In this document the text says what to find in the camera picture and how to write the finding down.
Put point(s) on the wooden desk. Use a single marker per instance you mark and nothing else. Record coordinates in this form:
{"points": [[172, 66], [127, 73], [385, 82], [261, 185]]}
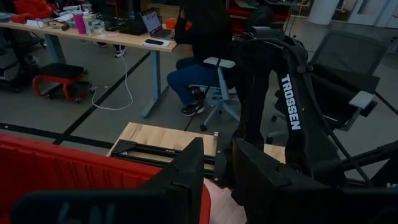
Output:
{"points": [[124, 39]]}

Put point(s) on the red plastic bin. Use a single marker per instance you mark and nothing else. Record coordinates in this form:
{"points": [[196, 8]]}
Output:
{"points": [[62, 168]]}

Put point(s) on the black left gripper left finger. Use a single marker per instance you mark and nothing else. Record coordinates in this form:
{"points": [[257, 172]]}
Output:
{"points": [[189, 174]]}

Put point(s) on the open laptop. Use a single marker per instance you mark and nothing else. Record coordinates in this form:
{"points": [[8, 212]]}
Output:
{"points": [[154, 25]]}

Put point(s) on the pink rubber slide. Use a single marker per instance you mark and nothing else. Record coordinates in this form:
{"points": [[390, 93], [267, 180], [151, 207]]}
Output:
{"points": [[222, 205]]}

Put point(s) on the red rolling stool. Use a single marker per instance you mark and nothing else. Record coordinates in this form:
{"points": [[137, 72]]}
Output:
{"points": [[60, 76]]}

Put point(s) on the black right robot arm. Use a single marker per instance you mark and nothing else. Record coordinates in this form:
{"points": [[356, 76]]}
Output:
{"points": [[290, 102]]}

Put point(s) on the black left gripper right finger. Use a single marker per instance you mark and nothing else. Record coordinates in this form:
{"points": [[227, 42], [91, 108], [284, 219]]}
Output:
{"points": [[258, 186]]}

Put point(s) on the black mesh office chair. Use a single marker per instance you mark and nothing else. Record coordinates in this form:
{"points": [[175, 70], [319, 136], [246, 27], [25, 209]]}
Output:
{"points": [[342, 81]]}

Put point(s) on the black smartphone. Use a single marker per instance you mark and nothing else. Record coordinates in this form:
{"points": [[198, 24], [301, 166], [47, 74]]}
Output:
{"points": [[154, 42]]}

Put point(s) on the white office chair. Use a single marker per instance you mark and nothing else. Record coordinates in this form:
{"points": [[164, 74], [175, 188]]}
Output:
{"points": [[221, 90]]}

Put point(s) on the red cloth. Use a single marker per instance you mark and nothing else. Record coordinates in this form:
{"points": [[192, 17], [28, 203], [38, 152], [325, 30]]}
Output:
{"points": [[31, 9]]}

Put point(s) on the person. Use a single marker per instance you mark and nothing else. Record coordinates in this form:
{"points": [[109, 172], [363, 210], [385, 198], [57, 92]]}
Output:
{"points": [[119, 51], [202, 37]]}

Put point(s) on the pink bottle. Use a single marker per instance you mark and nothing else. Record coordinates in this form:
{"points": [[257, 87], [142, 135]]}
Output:
{"points": [[80, 22]]}

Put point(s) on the white round column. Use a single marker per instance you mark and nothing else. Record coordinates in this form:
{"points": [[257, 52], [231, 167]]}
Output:
{"points": [[323, 11]]}

